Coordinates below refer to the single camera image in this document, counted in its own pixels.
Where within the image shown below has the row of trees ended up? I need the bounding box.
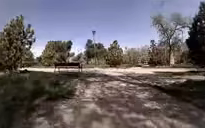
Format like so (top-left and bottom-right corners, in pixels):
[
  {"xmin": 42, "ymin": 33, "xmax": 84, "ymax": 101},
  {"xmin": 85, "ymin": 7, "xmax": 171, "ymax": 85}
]
[{"xmin": 38, "ymin": 38, "xmax": 171, "ymax": 67}]

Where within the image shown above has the tall lamp pole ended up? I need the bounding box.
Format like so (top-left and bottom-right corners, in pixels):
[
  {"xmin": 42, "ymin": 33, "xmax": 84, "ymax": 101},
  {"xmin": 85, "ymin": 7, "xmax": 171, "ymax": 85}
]
[{"xmin": 91, "ymin": 30, "xmax": 98, "ymax": 66}]

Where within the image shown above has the dark wooden bench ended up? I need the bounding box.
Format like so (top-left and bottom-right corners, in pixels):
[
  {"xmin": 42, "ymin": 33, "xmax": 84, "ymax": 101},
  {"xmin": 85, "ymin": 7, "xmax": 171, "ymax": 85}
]
[{"xmin": 53, "ymin": 61, "xmax": 84, "ymax": 74}]

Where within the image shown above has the bare branchy tree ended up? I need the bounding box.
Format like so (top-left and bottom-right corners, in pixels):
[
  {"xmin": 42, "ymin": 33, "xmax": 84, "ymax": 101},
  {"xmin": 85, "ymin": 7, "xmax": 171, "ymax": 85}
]
[{"xmin": 150, "ymin": 12, "xmax": 193, "ymax": 66}]

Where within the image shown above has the bushy green tree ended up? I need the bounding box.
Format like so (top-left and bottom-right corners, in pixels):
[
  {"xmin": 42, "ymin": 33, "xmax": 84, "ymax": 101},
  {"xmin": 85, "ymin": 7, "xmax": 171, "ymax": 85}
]
[{"xmin": 0, "ymin": 14, "xmax": 37, "ymax": 73}]

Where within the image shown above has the dark tall conifer tree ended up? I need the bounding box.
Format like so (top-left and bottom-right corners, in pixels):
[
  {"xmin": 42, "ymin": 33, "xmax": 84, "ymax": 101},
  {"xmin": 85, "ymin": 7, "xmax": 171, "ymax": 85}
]
[{"xmin": 185, "ymin": 1, "xmax": 205, "ymax": 68}]

